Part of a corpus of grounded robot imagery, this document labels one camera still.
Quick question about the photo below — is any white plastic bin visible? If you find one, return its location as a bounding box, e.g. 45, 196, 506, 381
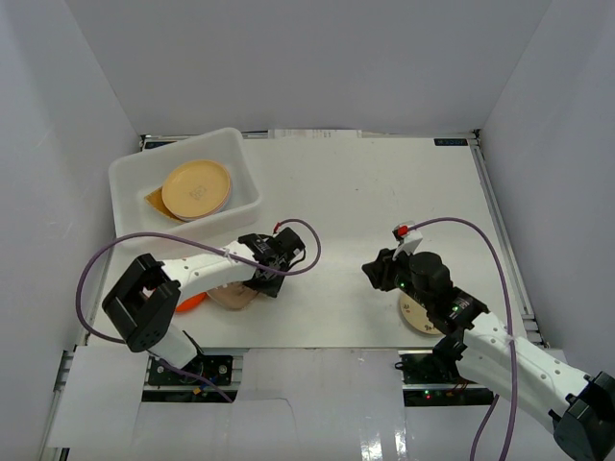
109, 128, 262, 240

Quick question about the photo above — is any orange round plate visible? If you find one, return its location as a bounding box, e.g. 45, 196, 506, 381
176, 292, 208, 313

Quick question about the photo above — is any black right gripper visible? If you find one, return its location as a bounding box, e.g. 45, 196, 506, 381
361, 244, 432, 310

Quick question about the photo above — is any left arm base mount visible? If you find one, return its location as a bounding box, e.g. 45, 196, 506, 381
142, 354, 238, 403

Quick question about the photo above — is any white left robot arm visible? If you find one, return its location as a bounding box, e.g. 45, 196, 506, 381
102, 229, 306, 383

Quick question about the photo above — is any woven bamboo fan tray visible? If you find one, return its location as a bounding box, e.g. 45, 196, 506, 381
144, 187, 167, 213

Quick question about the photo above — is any brown square plate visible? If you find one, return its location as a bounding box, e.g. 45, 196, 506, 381
207, 282, 258, 311

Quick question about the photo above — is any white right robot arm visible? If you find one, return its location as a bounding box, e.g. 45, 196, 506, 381
361, 249, 614, 460

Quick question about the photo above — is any paper sheet at back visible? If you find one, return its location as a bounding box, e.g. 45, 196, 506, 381
268, 129, 362, 139

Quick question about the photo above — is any beige floral round plate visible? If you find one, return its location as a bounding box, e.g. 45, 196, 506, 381
399, 293, 442, 336

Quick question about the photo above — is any yellow round plate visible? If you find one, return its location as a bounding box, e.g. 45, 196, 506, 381
161, 159, 232, 221

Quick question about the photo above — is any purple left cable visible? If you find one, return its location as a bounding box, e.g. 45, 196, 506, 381
75, 218, 322, 403

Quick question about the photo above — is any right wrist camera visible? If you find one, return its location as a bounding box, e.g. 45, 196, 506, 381
392, 221, 423, 260

